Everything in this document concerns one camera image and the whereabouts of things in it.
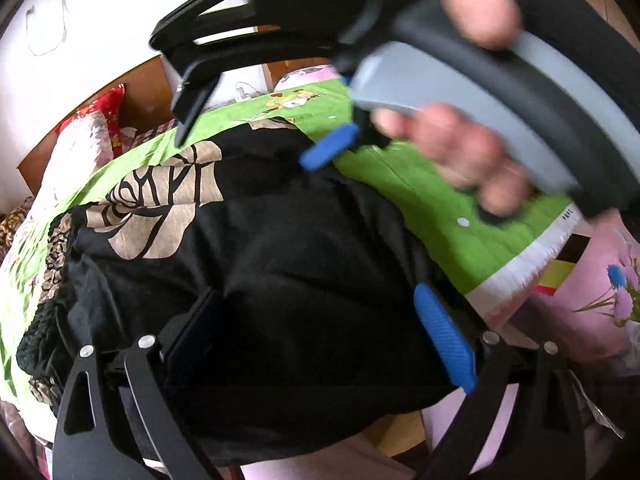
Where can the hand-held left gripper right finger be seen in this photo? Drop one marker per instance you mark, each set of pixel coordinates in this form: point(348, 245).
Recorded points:
point(445, 335)

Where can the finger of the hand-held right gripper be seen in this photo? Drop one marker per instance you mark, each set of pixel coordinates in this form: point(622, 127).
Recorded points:
point(192, 100)
point(327, 147)

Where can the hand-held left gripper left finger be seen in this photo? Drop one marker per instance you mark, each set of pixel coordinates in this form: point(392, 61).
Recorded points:
point(197, 332)

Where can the black floral pants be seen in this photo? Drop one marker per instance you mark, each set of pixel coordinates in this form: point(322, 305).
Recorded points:
point(280, 240)

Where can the person's right hand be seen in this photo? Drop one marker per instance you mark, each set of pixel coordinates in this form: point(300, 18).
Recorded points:
point(460, 145)

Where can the narrow wooden headboard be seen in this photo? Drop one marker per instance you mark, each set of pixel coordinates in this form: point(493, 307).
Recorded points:
point(145, 95)

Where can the patterned bedsheet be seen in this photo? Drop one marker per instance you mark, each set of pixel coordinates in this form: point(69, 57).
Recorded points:
point(142, 135)

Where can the pink pillow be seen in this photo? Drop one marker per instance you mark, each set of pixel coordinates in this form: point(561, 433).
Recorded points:
point(305, 79)

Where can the green printed blanket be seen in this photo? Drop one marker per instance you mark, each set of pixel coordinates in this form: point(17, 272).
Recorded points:
point(400, 185)

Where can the red pillow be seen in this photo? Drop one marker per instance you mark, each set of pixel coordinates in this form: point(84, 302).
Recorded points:
point(107, 107)

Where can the wide wooden headboard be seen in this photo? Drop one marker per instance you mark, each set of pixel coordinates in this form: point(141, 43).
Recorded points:
point(274, 67)

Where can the white pink floral quilt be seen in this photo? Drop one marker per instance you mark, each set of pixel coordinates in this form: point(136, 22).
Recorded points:
point(80, 150)

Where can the pink bedsheet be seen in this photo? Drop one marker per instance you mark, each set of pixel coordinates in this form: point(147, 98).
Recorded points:
point(575, 310)

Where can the brown patterned cloth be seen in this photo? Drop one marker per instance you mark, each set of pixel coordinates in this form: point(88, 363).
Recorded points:
point(11, 225)

